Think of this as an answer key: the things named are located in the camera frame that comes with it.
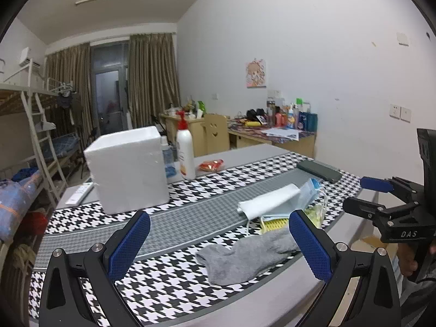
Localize grey sock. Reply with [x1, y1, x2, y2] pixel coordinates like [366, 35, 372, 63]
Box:
[196, 227, 299, 286]

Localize green plastic bag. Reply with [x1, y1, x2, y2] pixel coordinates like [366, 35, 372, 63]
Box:
[304, 204, 326, 229]

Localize person's right hand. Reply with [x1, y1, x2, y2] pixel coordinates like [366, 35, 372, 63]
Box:
[397, 243, 418, 278]

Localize white remote control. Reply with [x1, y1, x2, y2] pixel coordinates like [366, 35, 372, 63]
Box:
[66, 182, 94, 207]

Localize dark green phone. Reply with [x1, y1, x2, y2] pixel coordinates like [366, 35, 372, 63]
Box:
[296, 160, 342, 184]

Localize yellow foam net sleeve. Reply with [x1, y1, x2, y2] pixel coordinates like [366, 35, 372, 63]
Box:
[260, 218, 289, 234]

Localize white styrofoam box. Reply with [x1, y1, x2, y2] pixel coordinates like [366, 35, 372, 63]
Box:
[84, 126, 169, 215]

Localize blue plaid quilt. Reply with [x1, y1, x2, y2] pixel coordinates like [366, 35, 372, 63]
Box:
[0, 171, 42, 243]

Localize houndstooth table mat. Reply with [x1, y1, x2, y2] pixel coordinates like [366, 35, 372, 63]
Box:
[28, 152, 361, 326]

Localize clear water bottle blue label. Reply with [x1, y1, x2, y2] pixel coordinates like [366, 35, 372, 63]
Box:
[161, 136, 177, 178]

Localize papers on desk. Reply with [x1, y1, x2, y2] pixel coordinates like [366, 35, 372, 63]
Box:
[261, 128, 299, 141]

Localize red snack packet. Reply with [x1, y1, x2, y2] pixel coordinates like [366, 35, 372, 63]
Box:
[198, 159, 224, 172]

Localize white metal bunk bed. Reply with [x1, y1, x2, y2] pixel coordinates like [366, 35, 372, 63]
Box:
[1, 62, 80, 205]

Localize white pump bottle red cap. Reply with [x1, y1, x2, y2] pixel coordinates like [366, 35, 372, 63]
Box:
[176, 111, 196, 180]

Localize wooden desk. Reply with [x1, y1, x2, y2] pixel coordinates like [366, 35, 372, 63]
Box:
[159, 113, 318, 159]

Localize anime girl poster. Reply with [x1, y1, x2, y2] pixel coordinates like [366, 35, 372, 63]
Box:
[245, 59, 266, 88]

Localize wooden smiley chair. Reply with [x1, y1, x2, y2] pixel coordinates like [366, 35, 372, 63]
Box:
[204, 114, 230, 154]

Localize brown right curtain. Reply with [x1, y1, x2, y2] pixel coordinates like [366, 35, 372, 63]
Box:
[128, 33, 181, 128]

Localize brown curtain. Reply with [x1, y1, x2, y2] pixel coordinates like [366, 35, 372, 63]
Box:
[128, 33, 181, 128]
[46, 43, 95, 145]

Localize brown left curtain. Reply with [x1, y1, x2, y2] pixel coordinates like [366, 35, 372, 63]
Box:
[46, 43, 95, 145]

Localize glass balcony door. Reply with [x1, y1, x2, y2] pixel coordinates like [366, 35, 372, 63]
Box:
[91, 40, 129, 135]

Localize white air conditioner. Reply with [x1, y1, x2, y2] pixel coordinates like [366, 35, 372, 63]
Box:
[19, 47, 41, 69]

